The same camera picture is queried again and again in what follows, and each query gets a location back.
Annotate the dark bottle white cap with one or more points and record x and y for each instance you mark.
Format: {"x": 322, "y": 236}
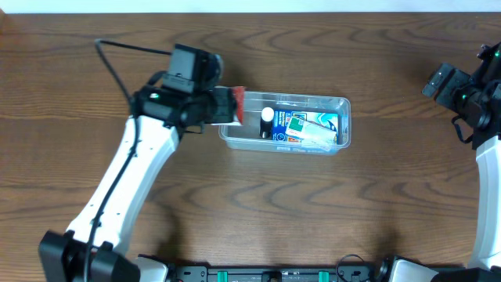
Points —
{"x": 266, "y": 122}

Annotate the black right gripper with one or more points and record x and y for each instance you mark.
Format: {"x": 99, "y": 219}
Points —
{"x": 441, "y": 84}

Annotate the red ActiFast medicine box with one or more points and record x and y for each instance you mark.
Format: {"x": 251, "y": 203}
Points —
{"x": 239, "y": 94}

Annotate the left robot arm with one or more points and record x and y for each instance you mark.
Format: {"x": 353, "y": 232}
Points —
{"x": 94, "y": 246}

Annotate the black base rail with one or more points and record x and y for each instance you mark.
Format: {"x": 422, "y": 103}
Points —
{"x": 351, "y": 272}

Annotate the white green medicine box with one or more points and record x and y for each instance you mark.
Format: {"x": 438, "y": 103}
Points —
{"x": 305, "y": 130}

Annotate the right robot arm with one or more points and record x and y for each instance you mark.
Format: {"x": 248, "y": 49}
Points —
{"x": 484, "y": 264}

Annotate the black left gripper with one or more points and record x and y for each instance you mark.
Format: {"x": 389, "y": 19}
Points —
{"x": 226, "y": 106}

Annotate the clear plastic container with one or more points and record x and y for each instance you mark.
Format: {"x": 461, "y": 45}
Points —
{"x": 247, "y": 136}

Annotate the blue Kool Fever box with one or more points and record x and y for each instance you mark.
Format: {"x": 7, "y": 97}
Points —
{"x": 282, "y": 119}

